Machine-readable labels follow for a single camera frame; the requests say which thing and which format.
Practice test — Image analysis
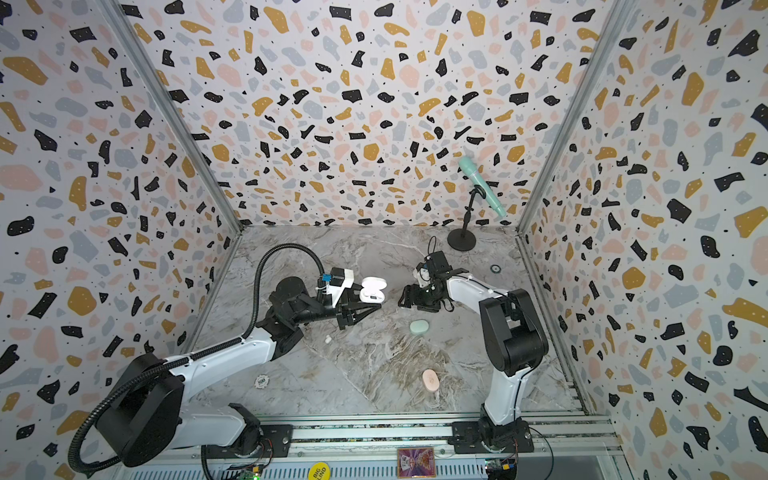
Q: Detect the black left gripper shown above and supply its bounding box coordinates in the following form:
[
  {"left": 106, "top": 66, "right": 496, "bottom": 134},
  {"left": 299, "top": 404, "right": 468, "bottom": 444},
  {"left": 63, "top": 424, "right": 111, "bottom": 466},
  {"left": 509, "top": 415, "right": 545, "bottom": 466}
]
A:
[{"left": 295, "top": 283, "right": 382, "bottom": 333}]

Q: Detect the white earbud case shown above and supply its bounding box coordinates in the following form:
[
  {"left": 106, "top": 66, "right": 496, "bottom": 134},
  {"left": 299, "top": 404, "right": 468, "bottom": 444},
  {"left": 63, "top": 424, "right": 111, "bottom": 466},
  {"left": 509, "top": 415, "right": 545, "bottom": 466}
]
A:
[{"left": 359, "top": 276, "right": 387, "bottom": 304}]

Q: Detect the mint green earbud case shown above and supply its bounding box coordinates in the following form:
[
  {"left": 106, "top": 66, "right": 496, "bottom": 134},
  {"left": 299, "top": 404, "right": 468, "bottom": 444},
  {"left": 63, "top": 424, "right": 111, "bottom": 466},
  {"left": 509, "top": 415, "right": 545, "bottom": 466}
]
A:
[{"left": 409, "top": 319, "right": 430, "bottom": 335}]

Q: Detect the pink earbud case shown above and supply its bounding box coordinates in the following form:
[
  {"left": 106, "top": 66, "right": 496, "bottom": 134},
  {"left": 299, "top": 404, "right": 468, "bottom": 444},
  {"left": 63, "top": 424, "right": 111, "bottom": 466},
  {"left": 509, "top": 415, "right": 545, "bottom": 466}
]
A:
[{"left": 422, "top": 369, "right": 440, "bottom": 392}]

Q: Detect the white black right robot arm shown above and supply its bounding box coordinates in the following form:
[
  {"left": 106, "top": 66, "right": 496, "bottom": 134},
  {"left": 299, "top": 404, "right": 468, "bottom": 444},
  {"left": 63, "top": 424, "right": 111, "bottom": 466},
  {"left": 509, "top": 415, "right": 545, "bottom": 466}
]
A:
[{"left": 398, "top": 251, "right": 549, "bottom": 449}]

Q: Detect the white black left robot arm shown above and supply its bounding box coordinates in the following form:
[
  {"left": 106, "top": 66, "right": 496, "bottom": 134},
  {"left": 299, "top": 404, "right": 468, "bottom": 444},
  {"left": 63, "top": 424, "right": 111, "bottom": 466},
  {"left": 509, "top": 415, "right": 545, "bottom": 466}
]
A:
[{"left": 95, "top": 268, "right": 387, "bottom": 467}]

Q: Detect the black microphone stand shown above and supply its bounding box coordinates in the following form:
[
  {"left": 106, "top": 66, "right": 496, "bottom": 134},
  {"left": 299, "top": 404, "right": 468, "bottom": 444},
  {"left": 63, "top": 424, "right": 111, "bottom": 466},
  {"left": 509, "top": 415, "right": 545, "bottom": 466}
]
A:
[{"left": 447, "top": 185, "right": 486, "bottom": 252}]

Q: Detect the mint green toy microphone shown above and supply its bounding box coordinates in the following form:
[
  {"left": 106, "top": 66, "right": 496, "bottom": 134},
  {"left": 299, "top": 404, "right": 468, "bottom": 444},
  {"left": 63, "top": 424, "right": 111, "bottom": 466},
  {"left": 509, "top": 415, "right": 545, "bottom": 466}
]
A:
[{"left": 458, "top": 156, "right": 507, "bottom": 219}]

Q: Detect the pink square sticker card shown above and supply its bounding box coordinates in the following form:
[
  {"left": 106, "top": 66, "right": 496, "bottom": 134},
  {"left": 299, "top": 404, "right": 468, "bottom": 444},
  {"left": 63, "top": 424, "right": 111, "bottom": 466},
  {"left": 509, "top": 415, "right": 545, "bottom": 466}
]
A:
[{"left": 396, "top": 447, "right": 437, "bottom": 479}]

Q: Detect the yellow round sticker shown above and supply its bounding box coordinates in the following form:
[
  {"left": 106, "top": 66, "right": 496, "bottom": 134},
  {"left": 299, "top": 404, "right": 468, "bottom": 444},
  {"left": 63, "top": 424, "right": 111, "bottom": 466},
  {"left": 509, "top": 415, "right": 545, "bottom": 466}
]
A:
[{"left": 307, "top": 462, "right": 331, "bottom": 480}]

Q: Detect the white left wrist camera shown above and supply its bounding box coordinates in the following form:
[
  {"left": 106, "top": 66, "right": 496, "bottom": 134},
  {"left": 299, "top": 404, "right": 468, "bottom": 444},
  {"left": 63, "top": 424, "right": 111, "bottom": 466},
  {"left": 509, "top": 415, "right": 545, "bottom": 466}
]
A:
[{"left": 319, "top": 267, "right": 354, "bottom": 307}]

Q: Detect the black corrugated cable conduit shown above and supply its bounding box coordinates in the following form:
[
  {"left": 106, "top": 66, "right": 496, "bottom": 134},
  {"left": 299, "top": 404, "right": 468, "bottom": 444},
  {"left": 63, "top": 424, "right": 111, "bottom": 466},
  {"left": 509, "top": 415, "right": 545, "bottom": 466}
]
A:
[{"left": 67, "top": 242, "right": 326, "bottom": 475}]

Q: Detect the right aluminium corner post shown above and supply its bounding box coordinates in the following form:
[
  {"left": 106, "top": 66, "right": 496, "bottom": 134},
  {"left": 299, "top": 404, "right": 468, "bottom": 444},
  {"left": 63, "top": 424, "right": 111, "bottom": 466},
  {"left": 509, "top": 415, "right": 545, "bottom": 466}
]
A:
[{"left": 516, "top": 0, "right": 637, "bottom": 235}]

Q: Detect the aluminium corner post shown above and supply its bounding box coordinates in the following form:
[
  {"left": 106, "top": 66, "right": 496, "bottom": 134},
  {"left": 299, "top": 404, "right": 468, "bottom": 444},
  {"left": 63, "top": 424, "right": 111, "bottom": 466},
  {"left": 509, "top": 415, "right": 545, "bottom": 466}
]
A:
[
  {"left": 516, "top": 0, "right": 637, "bottom": 235},
  {"left": 96, "top": 1, "right": 243, "bottom": 236}
]

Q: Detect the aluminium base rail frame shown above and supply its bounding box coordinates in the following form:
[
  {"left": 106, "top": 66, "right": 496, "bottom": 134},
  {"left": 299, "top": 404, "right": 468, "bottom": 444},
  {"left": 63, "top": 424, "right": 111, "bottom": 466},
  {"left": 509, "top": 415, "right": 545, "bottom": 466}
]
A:
[{"left": 110, "top": 412, "right": 628, "bottom": 480}]

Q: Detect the left aluminium corner post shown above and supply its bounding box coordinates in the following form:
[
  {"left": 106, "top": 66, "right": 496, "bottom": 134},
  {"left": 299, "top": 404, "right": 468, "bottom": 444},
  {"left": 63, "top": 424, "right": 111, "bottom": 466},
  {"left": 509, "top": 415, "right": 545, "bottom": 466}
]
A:
[{"left": 96, "top": 1, "right": 243, "bottom": 236}]

